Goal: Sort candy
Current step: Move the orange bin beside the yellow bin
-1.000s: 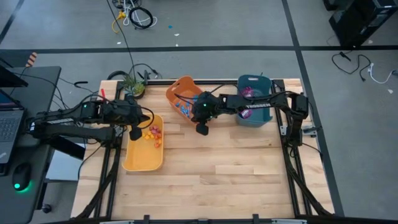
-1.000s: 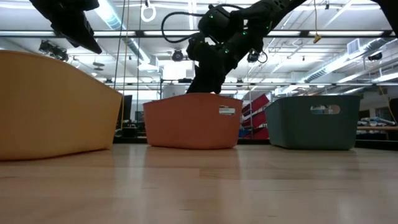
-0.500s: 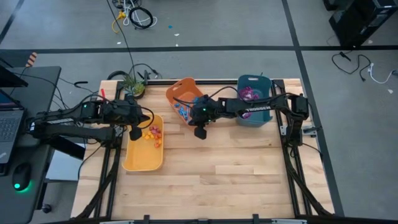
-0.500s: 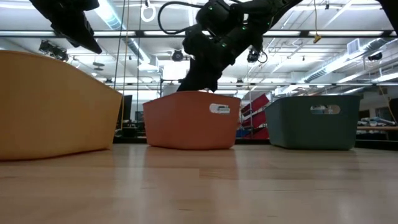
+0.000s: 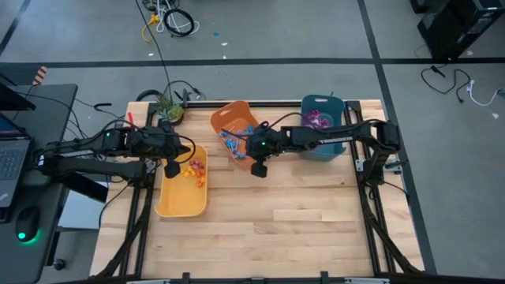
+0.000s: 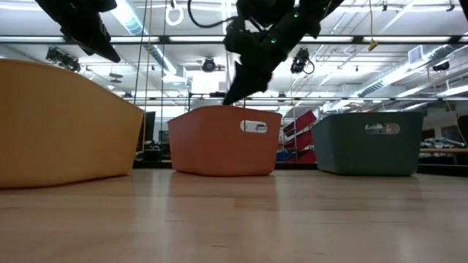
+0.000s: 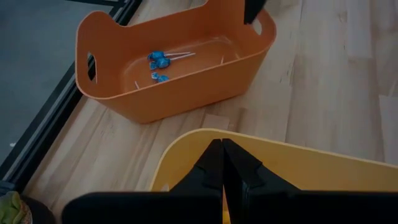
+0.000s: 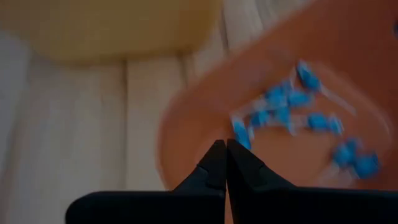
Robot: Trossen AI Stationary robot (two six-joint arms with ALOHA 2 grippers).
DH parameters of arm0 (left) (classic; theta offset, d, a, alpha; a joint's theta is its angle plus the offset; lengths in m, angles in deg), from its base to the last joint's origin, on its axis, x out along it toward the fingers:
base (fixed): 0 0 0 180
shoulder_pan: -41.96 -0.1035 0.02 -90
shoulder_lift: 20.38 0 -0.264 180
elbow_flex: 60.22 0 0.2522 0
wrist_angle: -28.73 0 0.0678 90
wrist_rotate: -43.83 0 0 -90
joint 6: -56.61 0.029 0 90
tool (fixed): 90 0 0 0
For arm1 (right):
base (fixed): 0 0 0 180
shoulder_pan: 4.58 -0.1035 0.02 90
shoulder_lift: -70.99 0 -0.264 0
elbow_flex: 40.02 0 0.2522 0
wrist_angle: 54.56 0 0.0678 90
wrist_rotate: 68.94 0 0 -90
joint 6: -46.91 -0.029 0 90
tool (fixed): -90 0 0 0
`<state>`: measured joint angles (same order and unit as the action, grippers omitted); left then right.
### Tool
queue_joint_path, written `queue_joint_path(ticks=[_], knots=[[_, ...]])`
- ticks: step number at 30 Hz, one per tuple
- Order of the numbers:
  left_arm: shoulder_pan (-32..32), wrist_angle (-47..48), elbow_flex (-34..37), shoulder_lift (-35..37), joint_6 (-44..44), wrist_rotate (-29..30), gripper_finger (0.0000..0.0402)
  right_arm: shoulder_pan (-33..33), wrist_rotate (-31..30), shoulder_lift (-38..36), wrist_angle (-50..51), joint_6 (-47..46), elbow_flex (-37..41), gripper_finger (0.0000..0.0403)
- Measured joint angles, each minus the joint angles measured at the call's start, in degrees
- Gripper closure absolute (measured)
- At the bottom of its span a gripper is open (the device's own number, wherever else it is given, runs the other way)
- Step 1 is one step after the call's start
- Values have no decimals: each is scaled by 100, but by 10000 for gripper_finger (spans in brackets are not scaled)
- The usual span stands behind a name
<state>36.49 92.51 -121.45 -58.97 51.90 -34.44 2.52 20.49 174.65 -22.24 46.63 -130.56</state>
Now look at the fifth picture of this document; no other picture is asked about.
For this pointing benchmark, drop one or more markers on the white panel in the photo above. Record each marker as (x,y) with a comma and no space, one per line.
(81,213)

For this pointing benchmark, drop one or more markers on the silver metal bracket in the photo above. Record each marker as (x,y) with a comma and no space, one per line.
(367,281)
(148,281)

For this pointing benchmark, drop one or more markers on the yellow plastic bin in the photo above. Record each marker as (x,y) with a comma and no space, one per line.
(179,197)

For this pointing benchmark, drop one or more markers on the small red tag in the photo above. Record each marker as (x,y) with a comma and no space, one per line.
(130,118)

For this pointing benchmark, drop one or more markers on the orange black striped object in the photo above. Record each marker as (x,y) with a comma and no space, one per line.
(40,75)

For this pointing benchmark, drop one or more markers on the teal plastic bin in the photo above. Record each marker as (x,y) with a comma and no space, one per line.
(331,154)

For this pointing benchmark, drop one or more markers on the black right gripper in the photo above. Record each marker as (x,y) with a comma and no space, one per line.
(268,142)

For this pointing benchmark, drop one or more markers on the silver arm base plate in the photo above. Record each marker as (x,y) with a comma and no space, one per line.
(359,164)

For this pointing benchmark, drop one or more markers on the black equipment case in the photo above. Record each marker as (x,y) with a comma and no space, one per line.
(453,27)

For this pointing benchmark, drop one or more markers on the small potted green plant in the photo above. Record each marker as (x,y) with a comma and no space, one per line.
(171,112)

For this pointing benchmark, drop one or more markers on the purple Skittles candy bag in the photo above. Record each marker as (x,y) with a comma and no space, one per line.
(312,116)
(325,123)
(308,124)

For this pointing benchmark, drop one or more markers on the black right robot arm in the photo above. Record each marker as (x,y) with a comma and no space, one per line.
(335,136)

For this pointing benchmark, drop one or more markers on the black computer mouse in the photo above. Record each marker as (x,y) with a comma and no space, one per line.
(27,223)

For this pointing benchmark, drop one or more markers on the black desk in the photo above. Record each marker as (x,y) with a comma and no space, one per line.
(51,118)

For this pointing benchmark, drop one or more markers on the dark laptop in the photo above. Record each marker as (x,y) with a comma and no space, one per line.
(12,165)

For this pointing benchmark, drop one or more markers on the black monitor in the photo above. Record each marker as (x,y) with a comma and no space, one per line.
(13,100)

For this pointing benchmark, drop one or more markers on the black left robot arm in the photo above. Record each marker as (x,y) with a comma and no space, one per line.
(87,165)

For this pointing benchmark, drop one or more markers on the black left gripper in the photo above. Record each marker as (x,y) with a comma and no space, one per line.
(154,142)

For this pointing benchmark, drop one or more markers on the orange plastic bin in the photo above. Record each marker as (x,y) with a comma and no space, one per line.
(233,114)

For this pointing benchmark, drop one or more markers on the black aluminium table frame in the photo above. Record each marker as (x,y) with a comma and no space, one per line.
(195,104)

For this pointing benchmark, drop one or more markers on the black caster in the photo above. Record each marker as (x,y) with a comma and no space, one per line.
(59,264)

